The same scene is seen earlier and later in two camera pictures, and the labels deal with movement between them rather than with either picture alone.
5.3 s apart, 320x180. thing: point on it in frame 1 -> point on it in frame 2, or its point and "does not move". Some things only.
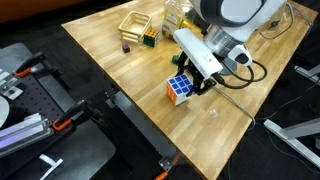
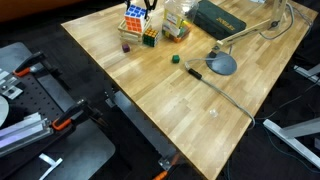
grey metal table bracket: [162, 148] does not move
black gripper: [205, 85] -> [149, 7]
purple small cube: [126, 48] does not move
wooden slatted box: [133, 26] does not move
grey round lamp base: [231, 64] does not move
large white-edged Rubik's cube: [177, 89] -> [135, 18]
